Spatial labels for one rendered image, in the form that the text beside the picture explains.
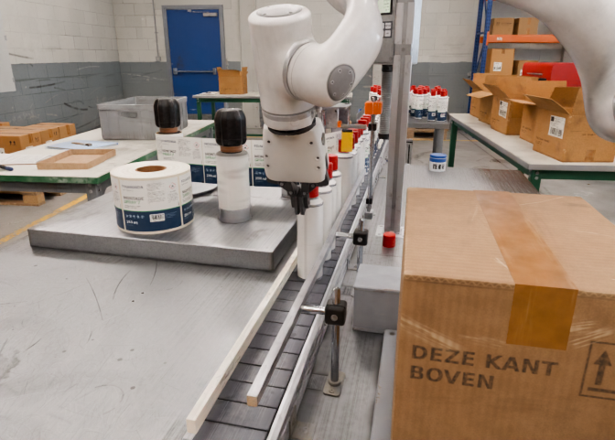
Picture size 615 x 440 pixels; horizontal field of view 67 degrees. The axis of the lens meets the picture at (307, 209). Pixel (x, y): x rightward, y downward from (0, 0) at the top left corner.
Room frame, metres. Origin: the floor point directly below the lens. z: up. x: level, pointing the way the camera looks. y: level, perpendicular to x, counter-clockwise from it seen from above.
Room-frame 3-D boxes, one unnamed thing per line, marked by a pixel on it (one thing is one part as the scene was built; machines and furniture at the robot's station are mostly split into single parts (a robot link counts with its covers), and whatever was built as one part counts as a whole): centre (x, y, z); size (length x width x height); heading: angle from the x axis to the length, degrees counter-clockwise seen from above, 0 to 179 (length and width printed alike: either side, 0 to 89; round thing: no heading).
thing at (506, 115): (3.38, -1.52, 0.97); 0.45 x 0.38 x 0.37; 87
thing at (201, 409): (0.95, 0.01, 0.90); 1.07 x 0.01 x 0.02; 167
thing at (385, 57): (1.30, -0.20, 1.38); 0.17 x 0.10 x 0.19; 42
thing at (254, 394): (0.93, -0.06, 0.95); 1.07 x 0.01 x 0.01; 167
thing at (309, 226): (0.85, -0.01, 0.98); 0.05 x 0.05 x 0.20
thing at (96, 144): (2.69, 1.32, 0.81); 0.32 x 0.24 x 0.01; 70
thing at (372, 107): (1.22, -0.14, 1.05); 0.10 x 0.04 x 0.33; 77
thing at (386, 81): (1.36, -0.22, 1.18); 0.04 x 0.04 x 0.21
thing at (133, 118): (3.19, 1.09, 0.91); 0.60 x 0.40 x 0.22; 178
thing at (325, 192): (0.94, -0.03, 0.98); 0.05 x 0.05 x 0.20
